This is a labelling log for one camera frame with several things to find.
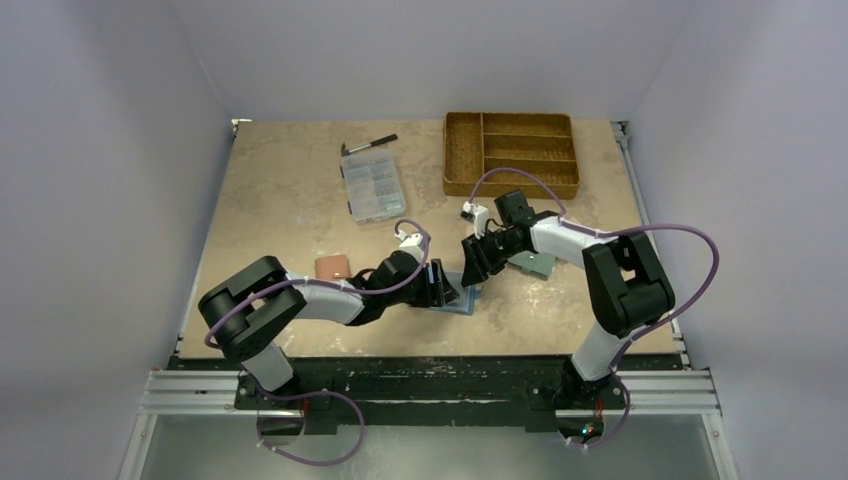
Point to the teal green card holder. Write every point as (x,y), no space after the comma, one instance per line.
(536,264)

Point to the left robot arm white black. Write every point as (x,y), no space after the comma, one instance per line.
(249,310)

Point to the pink leather card holder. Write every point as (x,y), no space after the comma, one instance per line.
(332,267)

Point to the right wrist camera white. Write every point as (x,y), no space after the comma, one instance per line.
(477,215)

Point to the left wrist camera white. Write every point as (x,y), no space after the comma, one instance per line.
(415,244)

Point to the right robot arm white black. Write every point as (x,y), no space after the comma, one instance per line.
(627,285)

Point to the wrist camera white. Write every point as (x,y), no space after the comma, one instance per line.
(415,244)
(477,215)

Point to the clear plastic screw organizer box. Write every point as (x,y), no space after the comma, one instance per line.
(373,185)

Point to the blue leather card holder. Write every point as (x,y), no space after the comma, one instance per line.
(464,304)

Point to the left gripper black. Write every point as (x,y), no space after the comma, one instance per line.
(432,286)

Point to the wicker cutlery tray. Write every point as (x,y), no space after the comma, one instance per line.
(482,148)

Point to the black metal base rail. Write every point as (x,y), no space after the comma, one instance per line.
(533,392)

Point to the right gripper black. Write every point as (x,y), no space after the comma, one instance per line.
(480,251)

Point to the aluminium frame rail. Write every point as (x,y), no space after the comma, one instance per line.
(218,392)

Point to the claw hammer black handle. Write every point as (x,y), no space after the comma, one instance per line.
(345,151)

